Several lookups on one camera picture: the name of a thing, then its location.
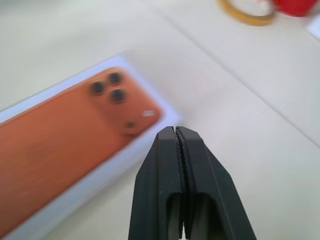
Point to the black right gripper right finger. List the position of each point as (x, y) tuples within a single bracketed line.
[(212, 200)]

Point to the red cup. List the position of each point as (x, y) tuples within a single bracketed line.
[(297, 7)]

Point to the orange smartphone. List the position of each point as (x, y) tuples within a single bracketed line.
[(65, 140)]

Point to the white flat object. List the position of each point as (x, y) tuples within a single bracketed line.
[(314, 28)]

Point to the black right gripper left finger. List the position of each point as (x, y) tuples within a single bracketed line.
[(157, 190)]

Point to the yellow tape roll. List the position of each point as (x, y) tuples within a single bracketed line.
[(247, 19)]

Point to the white orange phone box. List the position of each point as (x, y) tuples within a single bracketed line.
[(110, 180)]

